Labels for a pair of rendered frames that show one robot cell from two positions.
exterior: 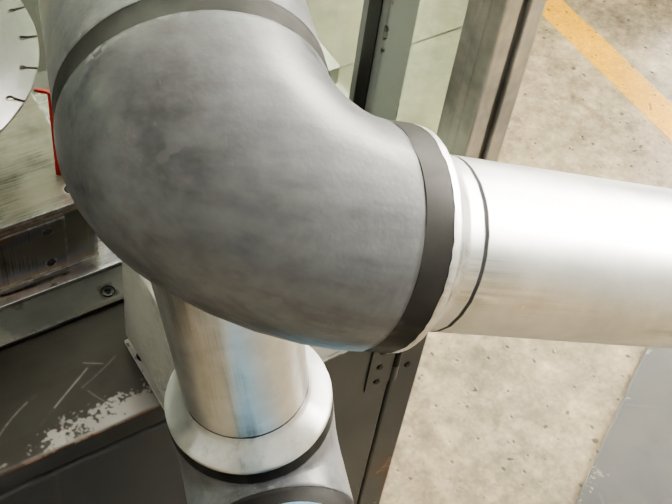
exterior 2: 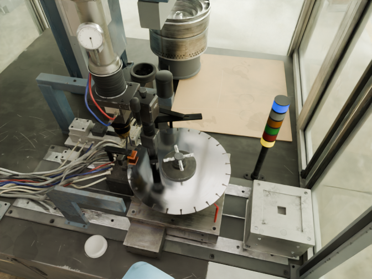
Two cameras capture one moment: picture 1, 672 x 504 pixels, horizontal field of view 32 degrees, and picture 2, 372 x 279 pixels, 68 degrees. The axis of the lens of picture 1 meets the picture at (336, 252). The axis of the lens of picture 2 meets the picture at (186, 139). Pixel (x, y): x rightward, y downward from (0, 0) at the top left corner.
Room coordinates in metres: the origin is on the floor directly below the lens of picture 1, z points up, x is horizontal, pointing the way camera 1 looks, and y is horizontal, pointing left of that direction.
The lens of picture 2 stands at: (0.44, 0.05, 1.69)
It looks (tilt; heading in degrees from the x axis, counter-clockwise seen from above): 51 degrees down; 51
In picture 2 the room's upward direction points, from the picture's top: straight up
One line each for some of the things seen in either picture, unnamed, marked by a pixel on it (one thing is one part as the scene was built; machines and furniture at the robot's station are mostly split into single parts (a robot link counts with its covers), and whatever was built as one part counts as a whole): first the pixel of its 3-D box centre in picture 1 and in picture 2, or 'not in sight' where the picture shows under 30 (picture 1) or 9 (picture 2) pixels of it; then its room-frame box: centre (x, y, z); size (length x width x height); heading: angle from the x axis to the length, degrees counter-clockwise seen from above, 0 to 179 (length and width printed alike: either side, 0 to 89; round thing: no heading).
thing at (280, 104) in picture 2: not in sight; (280, 104); (1.01, 0.33, 1.14); 0.05 x 0.04 x 0.03; 39
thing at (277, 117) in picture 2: not in sight; (278, 112); (1.01, 0.33, 1.11); 0.05 x 0.04 x 0.03; 39
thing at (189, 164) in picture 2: not in sight; (179, 163); (0.73, 0.45, 0.96); 0.11 x 0.11 x 0.03
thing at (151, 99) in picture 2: not in sight; (147, 120); (0.67, 0.49, 1.17); 0.06 x 0.05 x 0.20; 120
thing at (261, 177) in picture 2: not in sight; (254, 175); (1.01, 0.33, 0.76); 0.09 x 0.03 x 0.03; 129
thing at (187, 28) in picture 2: not in sight; (179, 39); (1.22, 1.07, 0.93); 0.31 x 0.31 x 0.36
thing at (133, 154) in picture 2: not in sight; (122, 156); (0.61, 0.60, 0.95); 0.10 x 0.03 x 0.07; 129
